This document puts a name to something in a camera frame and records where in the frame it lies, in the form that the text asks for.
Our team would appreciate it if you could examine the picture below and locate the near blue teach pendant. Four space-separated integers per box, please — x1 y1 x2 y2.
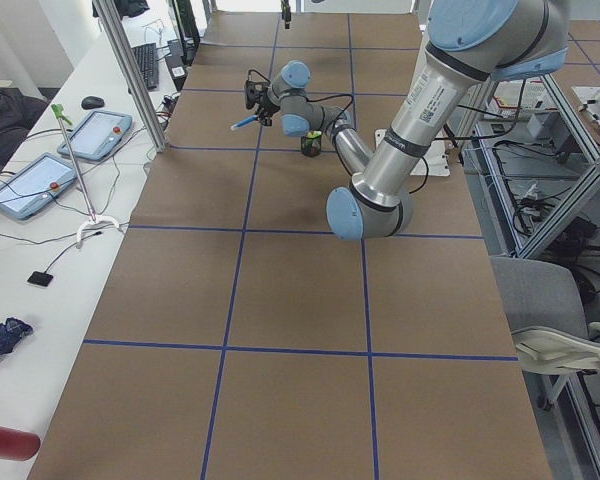
0 153 77 221

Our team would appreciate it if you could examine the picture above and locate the red cylinder bottle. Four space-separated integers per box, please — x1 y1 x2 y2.
0 426 41 461

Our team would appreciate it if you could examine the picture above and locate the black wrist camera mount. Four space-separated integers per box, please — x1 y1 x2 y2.
244 69 270 110

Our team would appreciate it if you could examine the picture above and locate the black mesh pen cup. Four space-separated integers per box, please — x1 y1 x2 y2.
300 132 322 158

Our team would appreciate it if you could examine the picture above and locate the metal reacher grabber stick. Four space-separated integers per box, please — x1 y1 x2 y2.
51 104 121 248

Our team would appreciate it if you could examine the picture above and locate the blue marker pen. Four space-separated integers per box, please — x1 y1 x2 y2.
230 115 258 131

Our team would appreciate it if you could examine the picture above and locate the folded blue plaid umbrella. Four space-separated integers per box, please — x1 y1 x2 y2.
0 317 34 360

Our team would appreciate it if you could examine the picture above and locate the blue teach pendant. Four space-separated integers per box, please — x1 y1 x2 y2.
68 109 132 162
0 153 77 221

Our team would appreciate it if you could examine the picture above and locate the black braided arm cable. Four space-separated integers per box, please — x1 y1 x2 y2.
304 93 356 136

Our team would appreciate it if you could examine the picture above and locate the aluminium frame post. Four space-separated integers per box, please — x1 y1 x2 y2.
93 0 166 153

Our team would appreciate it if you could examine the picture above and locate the far blue teach pendant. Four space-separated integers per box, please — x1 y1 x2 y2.
68 109 132 162

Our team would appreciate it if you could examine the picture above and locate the black computer mouse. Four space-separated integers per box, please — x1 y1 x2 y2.
81 95 105 110

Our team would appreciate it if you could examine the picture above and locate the black keyboard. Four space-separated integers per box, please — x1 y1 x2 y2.
131 43 159 91

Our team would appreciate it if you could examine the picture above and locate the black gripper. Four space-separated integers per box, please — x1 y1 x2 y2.
256 0 292 126

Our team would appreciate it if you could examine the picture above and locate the small black square pad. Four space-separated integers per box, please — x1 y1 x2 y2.
27 271 54 288

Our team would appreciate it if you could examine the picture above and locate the white grey office chair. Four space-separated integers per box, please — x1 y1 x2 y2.
491 256 600 375

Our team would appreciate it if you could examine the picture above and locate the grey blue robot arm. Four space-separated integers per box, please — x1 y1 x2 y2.
245 0 571 240

